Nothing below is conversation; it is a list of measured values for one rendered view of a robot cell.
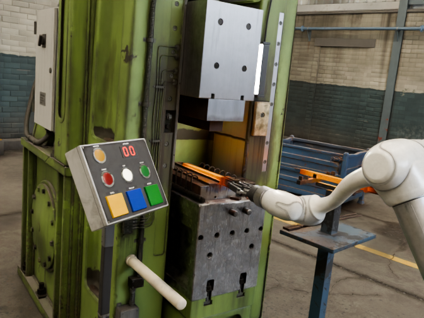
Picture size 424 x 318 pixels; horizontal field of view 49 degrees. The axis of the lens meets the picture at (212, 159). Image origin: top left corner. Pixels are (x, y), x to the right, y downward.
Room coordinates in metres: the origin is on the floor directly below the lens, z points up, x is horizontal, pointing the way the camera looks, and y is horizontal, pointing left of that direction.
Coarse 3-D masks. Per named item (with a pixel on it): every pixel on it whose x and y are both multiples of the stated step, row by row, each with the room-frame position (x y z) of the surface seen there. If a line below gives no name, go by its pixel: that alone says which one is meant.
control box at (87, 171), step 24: (96, 144) 1.57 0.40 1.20; (120, 144) 1.67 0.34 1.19; (144, 144) 1.78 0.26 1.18; (72, 168) 1.52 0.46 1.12; (96, 168) 1.52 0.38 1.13; (120, 168) 1.61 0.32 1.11; (96, 192) 1.47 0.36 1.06; (120, 192) 1.55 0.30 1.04; (144, 192) 1.65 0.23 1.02; (96, 216) 1.46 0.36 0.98; (120, 216) 1.50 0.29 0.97
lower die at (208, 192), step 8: (176, 168) 2.27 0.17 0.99; (184, 168) 2.29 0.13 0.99; (184, 176) 2.17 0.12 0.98; (200, 176) 2.15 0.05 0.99; (208, 176) 2.13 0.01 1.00; (224, 176) 2.19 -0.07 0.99; (184, 184) 2.11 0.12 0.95; (192, 184) 2.05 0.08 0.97; (200, 184) 2.03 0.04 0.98; (208, 184) 2.03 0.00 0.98; (216, 184) 2.05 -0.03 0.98; (200, 192) 2.00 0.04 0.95; (208, 192) 2.02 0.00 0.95; (216, 192) 2.05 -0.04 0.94; (224, 192) 2.07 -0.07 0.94; (232, 192) 2.10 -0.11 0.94
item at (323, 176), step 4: (300, 172) 2.33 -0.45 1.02; (304, 172) 2.31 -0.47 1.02; (308, 172) 2.29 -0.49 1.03; (312, 172) 2.28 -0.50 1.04; (316, 172) 2.28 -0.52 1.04; (312, 176) 2.27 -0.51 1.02; (320, 176) 2.24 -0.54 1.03; (324, 176) 2.23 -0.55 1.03; (328, 176) 2.21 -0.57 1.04; (332, 176) 2.22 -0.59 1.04; (328, 180) 2.21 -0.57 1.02; (332, 180) 2.19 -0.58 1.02; (336, 180) 2.18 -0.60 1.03; (340, 180) 2.16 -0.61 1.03; (364, 188) 2.06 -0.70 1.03; (368, 188) 2.07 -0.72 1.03; (372, 188) 2.05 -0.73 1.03; (372, 192) 2.04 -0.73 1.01; (376, 192) 2.04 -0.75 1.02
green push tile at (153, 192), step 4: (156, 184) 1.72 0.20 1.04; (144, 188) 1.66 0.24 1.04; (148, 188) 1.67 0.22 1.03; (152, 188) 1.69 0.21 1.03; (156, 188) 1.71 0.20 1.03; (148, 192) 1.66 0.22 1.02; (152, 192) 1.68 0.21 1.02; (156, 192) 1.70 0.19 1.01; (148, 196) 1.65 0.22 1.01; (152, 196) 1.67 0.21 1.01; (156, 196) 1.69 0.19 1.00; (160, 196) 1.70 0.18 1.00; (148, 200) 1.65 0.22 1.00; (152, 200) 1.66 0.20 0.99; (156, 200) 1.68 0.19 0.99; (160, 200) 1.69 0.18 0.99; (152, 204) 1.65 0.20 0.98
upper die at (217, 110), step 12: (180, 96) 2.19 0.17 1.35; (180, 108) 2.18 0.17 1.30; (192, 108) 2.09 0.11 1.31; (204, 108) 2.02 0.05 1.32; (216, 108) 2.02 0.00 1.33; (228, 108) 2.06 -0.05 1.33; (240, 108) 2.10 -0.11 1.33; (204, 120) 2.01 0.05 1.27; (216, 120) 2.03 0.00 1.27; (228, 120) 2.07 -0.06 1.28; (240, 120) 2.10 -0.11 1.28
